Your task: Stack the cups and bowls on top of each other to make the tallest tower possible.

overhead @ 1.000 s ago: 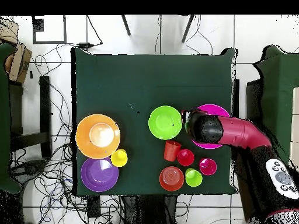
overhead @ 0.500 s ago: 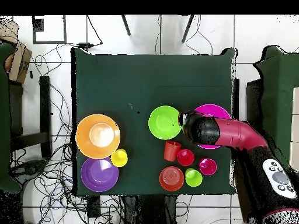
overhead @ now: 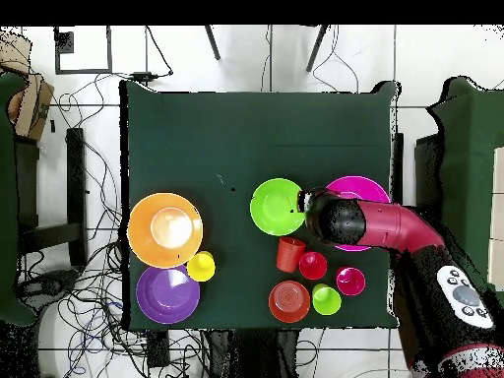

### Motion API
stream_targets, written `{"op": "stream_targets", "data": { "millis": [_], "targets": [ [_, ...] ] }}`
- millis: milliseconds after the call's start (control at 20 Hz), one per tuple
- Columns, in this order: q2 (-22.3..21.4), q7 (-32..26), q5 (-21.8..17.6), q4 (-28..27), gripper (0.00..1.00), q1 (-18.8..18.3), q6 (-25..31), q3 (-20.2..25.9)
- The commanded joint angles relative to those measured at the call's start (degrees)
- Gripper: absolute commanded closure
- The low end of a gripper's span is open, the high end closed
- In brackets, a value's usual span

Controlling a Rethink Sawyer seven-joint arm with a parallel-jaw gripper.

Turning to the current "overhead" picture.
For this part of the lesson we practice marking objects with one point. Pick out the green plastic bowl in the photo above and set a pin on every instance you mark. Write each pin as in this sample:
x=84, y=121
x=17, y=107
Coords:
x=273, y=206

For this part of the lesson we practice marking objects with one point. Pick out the pink plastic bowl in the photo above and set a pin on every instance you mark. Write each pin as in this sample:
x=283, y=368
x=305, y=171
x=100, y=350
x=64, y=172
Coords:
x=370, y=189

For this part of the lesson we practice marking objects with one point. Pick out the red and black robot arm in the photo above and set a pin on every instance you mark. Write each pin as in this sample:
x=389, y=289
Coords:
x=393, y=226

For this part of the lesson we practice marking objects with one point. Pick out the orange-red plastic cup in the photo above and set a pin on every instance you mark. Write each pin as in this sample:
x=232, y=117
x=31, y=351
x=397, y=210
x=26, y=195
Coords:
x=289, y=256

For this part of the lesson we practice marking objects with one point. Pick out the red plastic cup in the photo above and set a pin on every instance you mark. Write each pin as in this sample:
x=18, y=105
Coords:
x=313, y=267

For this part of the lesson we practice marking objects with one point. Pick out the crimson plastic cup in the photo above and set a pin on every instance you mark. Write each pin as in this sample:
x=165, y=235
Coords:
x=350, y=281

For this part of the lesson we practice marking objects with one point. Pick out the dark green table cloth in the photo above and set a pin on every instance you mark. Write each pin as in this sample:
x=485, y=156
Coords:
x=236, y=130

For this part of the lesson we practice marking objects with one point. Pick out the orange-red plastic bowl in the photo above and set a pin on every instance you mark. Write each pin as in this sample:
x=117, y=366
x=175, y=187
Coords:
x=289, y=302

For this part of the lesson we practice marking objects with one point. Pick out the light green plastic cup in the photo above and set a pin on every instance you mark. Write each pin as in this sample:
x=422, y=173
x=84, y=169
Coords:
x=327, y=301

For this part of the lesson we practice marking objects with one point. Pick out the yellow plastic cup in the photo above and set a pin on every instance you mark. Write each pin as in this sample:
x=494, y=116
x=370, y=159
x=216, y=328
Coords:
x=201, y=267

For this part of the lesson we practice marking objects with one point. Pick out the black tripod leg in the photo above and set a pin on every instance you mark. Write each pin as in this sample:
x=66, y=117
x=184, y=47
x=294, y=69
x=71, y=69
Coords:
x=212, y=43
x=316, y=49

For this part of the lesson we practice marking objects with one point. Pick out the orange plastic bowl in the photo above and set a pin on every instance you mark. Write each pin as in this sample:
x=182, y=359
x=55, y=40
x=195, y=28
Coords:
x=141, y=236

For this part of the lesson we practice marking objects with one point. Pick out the purple plastic bowl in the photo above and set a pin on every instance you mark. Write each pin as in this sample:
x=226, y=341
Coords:
x=167, y=295

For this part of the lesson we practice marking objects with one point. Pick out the neighbouring green table cloth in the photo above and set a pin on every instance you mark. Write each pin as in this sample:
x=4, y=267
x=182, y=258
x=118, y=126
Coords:
x=8, y=197
x=468, y=157

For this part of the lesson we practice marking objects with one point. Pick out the white box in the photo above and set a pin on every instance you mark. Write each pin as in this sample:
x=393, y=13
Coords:
x=498, y=197

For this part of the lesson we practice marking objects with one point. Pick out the black power adapter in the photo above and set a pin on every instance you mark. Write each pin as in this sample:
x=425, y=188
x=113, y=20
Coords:
x=145, y=76

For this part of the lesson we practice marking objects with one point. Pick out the black power brick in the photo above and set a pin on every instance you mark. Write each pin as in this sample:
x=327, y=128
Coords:
x=158, y=348

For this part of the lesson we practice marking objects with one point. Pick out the black round floor base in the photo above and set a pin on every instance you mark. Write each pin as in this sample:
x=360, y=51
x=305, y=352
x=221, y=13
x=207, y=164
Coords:
x=47, y=285

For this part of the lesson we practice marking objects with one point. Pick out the cardboard box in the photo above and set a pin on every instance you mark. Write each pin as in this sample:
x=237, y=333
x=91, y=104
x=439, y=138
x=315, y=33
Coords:
x=29, y=106

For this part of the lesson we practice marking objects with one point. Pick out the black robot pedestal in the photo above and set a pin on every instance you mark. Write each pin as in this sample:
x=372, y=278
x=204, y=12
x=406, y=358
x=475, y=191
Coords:
x=256, y=354

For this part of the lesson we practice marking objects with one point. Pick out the black table frame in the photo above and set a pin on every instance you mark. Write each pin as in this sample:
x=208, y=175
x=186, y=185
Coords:
x=76, y=197

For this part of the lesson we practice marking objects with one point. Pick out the black floor frame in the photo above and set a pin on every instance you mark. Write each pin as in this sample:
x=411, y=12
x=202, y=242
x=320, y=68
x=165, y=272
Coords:
x=82, y=71

